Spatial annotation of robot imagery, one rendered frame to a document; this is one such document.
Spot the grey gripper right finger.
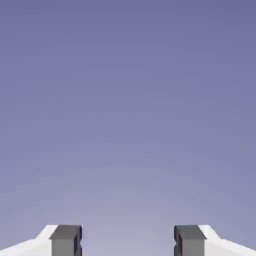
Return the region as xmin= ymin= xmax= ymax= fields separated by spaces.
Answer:
xmin=173 ymin=224 xmax=256 ymax=256

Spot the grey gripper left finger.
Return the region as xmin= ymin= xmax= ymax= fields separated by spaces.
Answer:
xmin=0 ymin=224 xmax=83 ymax=256

